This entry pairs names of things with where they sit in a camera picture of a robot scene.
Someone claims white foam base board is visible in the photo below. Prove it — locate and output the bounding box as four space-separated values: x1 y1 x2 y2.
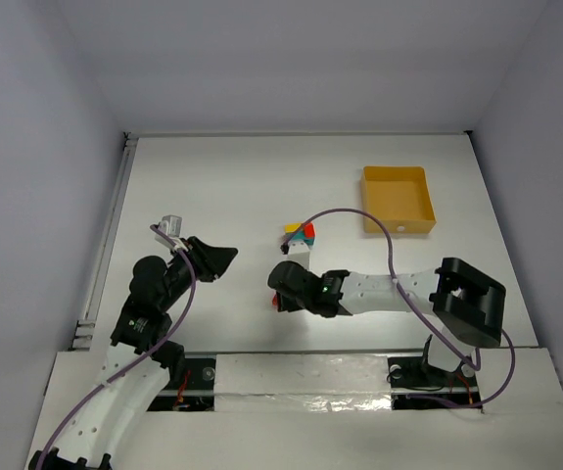
30 348 563 470

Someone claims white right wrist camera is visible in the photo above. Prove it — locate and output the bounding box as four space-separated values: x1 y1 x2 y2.
281 242 311 270

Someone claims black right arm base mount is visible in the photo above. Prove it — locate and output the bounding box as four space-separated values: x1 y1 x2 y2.
387 356 477 392

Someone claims red wedge block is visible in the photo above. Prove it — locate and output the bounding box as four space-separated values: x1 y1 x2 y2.
302 222 315 239

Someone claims aluminium rail left edge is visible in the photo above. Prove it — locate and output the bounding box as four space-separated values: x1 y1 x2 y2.
69 132 138 352

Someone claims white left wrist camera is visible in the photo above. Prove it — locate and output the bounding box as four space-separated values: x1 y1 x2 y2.
150 214 182 250

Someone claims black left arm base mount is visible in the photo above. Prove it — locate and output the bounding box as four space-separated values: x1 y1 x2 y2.
169 355 216 393

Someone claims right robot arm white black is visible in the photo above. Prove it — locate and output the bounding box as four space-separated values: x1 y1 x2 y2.
267 258 506 372

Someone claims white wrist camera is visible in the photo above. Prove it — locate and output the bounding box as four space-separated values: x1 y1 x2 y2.
150 214 182 250
281 242 311 270

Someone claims teal arch block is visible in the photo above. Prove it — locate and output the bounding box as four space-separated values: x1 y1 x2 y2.
288 232 315 249

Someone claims yellow arch block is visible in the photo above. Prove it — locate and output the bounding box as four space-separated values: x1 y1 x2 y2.
284 222 302 234

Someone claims yellow plastic tray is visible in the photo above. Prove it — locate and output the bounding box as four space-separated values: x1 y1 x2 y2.
360 166 437 235

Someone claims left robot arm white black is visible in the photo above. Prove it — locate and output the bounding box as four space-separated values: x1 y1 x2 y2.
28 235 238 469

